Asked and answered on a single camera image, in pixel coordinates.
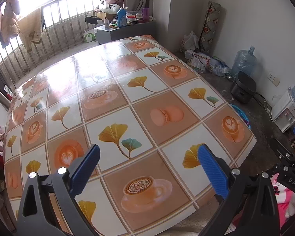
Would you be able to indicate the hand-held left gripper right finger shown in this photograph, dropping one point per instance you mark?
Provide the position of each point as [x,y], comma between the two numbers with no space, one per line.
[212,169]

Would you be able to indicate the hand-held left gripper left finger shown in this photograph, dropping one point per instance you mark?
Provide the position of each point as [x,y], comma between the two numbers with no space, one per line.
[84,169]

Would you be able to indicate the blue plastic basket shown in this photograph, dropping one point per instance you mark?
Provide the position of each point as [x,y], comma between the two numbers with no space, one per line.
[241,114]

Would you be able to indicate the white water dispenser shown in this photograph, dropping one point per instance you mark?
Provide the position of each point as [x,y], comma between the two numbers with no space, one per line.
[285,113]

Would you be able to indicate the pink printed pajama clothing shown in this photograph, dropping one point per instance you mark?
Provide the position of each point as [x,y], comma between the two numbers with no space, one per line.
[285,206]

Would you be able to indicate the black rice cooker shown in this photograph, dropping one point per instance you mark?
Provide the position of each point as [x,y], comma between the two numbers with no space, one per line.
[243,88]

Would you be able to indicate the empty blue water jug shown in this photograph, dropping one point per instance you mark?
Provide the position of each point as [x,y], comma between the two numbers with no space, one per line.
[243,62]

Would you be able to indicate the pile of packets on floor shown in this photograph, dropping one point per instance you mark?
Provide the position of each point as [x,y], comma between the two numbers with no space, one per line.
[206,64]

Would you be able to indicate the white plastic bag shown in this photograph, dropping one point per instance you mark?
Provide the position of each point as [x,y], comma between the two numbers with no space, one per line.
[189,41]

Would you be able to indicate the green white small appliance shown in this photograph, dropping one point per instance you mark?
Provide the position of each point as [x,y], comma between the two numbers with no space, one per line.
[89,36]

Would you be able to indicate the grey cabinet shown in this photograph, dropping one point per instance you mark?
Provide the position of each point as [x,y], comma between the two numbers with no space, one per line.
[123,34]

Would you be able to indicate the metal balcony railing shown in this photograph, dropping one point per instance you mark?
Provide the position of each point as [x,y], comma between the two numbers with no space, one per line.
[61,24]

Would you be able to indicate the blue detergent bottle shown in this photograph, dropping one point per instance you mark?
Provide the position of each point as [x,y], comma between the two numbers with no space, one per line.
[122,18]

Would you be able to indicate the white bag on cabinet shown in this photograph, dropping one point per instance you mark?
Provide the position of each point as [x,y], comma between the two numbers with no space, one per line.
[110,8]

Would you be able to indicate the tan hanging jacket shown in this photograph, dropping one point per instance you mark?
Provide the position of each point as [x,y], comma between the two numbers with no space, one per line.
[11,22]

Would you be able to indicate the purple cup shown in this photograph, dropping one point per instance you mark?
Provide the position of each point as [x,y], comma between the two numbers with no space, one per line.
[145,15]

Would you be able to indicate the white wall socket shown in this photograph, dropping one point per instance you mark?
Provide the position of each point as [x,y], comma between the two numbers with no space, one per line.
[273,80]

